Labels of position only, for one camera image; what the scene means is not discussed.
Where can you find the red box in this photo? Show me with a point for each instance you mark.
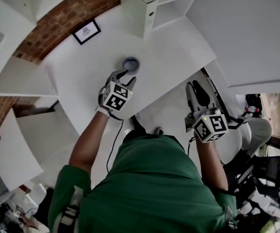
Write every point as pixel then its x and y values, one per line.
pixel 24 188

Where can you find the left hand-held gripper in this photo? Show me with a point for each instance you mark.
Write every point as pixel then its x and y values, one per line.
pixel 117 98

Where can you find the black framed picture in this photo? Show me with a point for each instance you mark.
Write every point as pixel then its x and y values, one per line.
pixel 86 31

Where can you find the grey white office chair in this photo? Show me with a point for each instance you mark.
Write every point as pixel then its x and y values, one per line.
pixel 259 130

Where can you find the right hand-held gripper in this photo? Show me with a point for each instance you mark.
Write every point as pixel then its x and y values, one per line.
pixel 210 127

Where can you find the white shelving unit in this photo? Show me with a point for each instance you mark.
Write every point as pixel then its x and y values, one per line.
pixel 174 8

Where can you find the blue-grey cup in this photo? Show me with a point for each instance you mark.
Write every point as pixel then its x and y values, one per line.
pixel 137 65

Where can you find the person's left hand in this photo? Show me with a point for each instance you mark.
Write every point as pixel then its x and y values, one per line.
pixel 102 110

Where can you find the person's left forearm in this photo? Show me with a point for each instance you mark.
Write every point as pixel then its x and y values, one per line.
pixel 89 139

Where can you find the person's right shoe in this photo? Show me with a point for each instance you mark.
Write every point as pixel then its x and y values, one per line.
pixel 159 131

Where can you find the person's shoe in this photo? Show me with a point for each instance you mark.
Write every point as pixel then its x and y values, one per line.
pixel 136 124
pixel 159 131

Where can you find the white file box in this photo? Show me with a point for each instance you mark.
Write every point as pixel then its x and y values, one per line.
pixel 140 8

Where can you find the black bag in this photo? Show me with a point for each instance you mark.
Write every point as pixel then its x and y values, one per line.
pixel 253 99

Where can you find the white side desk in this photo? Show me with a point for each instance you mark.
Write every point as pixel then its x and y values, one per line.
pixel 13 154

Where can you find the black office chair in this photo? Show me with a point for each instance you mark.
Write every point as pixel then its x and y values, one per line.
pixel 273 171

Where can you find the person's left shoe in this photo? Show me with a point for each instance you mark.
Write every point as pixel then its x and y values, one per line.
pixel 136 124

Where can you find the person's green shirt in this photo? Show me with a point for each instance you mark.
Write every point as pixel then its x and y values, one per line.
pixel 154 178

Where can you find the person's right forearm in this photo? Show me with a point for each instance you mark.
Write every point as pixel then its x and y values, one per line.
pixel 210 164

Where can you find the clear bottle red label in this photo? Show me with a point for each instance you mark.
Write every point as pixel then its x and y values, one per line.
pixel 251 109

